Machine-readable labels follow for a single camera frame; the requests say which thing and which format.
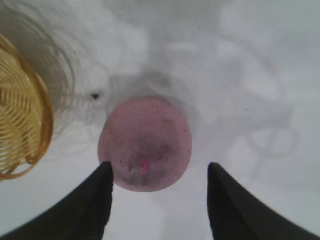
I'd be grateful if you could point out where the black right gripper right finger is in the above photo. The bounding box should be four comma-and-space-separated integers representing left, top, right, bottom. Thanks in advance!
207, 162, 320, 240

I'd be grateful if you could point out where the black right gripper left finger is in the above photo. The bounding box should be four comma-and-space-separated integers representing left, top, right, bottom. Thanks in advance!
0, 161, 114, 240

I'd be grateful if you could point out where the pink peach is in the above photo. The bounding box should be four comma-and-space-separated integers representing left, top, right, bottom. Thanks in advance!
97, 96, 193, 193

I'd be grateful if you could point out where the yellow woven plastic basket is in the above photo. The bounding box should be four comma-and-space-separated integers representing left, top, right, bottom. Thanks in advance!
0, 33, 55, 182

